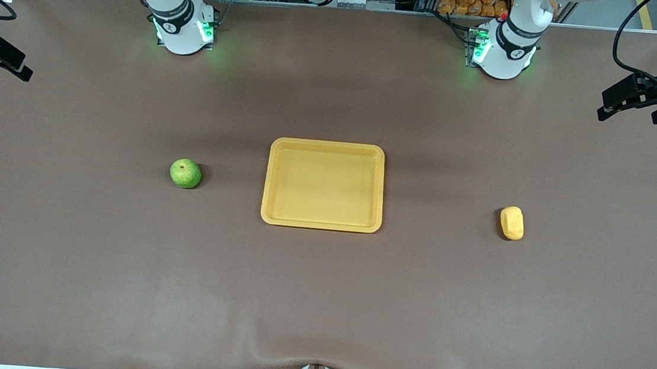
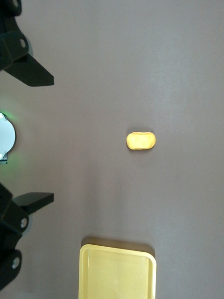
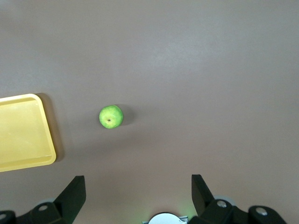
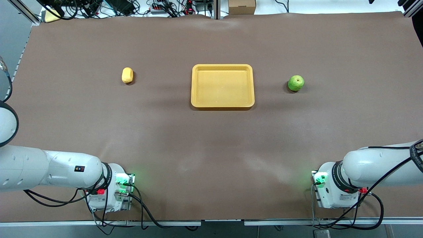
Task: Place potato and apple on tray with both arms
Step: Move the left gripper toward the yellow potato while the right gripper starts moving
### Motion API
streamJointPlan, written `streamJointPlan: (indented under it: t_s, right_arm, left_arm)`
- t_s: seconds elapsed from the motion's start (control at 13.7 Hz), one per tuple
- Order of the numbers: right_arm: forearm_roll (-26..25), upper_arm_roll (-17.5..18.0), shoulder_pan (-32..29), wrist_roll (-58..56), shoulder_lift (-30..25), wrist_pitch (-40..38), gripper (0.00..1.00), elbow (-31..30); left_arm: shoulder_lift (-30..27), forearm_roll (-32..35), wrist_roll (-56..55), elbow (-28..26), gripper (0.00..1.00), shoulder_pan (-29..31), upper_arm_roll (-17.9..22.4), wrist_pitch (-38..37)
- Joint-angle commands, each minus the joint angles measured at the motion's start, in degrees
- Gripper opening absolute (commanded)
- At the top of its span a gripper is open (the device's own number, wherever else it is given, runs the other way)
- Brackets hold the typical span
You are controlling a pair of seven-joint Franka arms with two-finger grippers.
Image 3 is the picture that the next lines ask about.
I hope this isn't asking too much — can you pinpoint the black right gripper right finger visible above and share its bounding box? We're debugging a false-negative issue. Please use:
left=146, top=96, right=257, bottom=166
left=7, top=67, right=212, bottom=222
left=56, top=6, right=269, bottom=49
left=189, top=174, right=287, bottom=224

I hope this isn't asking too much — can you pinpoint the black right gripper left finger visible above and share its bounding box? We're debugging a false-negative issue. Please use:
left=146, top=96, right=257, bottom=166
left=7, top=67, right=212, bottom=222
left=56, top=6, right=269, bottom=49
left=0, top=175, right=86, bottom=224

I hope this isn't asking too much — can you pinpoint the green apple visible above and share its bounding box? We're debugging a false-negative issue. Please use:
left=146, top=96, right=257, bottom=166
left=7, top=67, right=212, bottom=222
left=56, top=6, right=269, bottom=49
left=99, top=105, right=124, bottom=129

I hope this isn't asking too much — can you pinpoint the yellow plastic tray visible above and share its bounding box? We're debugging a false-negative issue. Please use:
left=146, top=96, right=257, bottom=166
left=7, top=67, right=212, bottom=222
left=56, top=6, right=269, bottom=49
left=0, top=93, right=57, bottom=173

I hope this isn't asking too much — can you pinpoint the brown table cloth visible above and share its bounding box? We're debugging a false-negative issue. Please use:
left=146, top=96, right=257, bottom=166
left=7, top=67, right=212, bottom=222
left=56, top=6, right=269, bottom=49
left=0, top=0, right=299, bottom=224

